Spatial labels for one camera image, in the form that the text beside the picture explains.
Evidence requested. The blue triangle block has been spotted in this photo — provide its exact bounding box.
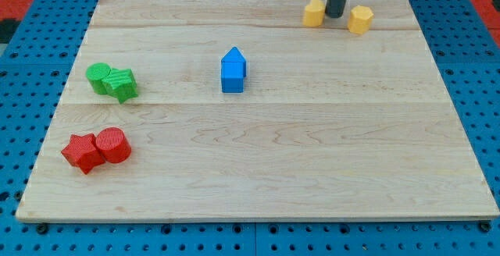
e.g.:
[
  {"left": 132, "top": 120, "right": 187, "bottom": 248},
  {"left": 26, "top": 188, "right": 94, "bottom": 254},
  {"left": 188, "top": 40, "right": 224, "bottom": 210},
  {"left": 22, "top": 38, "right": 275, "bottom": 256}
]
[{"left": 221, "top": 47, "right": 247, "bottom": 77}]

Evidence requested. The yellow hexagon block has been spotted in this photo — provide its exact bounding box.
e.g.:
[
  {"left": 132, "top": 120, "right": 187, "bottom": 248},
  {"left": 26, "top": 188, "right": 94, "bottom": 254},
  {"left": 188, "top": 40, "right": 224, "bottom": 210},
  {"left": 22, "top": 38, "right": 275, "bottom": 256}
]
[{"left": 348, "top": 5, "right": 374, "bottom": 34}]

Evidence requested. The light wooden board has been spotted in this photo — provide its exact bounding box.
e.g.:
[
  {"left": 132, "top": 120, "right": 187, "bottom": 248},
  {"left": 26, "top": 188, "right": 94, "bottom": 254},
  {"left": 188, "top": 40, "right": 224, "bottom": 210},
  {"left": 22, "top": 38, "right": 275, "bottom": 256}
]
[{"left": 16, "top": 0, "right": 499, "bottom": 223}]

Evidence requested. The yellow heart block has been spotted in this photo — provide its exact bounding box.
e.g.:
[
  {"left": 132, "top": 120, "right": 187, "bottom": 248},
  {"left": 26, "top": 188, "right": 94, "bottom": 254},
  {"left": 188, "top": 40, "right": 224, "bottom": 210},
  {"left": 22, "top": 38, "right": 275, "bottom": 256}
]
[{"left": 302, "top": 0, "right": 326, "bottom": 27}]

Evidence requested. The red star block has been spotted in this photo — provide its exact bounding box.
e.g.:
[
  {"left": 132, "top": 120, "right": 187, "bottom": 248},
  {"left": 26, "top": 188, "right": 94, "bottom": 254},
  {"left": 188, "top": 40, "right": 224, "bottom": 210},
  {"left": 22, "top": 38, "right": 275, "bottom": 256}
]
[{"left": 61, "top": 133, "right": 105, "bottom": 175}]

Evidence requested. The blue cube block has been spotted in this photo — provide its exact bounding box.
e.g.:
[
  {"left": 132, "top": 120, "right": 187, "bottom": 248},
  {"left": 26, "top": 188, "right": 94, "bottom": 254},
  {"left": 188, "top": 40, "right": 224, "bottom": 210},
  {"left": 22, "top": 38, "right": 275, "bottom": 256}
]
[{"left": 220, "top": 62, "right": 246, "bottom": 93}]

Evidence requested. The green star block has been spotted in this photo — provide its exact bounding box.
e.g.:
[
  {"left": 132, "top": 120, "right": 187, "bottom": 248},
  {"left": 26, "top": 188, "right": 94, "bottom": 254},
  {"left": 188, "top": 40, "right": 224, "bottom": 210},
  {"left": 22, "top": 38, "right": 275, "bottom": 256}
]
[{"left": 102, "top": 69, "right": 138, "bottom": 104}]

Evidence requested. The green cylinder block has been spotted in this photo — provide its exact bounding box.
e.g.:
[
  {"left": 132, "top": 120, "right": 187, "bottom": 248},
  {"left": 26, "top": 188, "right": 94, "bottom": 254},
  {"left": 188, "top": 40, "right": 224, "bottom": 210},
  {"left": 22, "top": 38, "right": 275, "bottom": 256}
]
[{"left": 85, "top": 62, "right": 111, "bottom": 95}]

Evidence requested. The red cylinder block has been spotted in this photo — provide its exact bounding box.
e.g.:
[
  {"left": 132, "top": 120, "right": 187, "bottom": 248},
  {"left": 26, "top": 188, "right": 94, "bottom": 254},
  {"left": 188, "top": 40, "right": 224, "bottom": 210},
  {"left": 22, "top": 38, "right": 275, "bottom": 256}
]
[{"left": 95, "top": 127, "right": 132, "bottom": 163}]

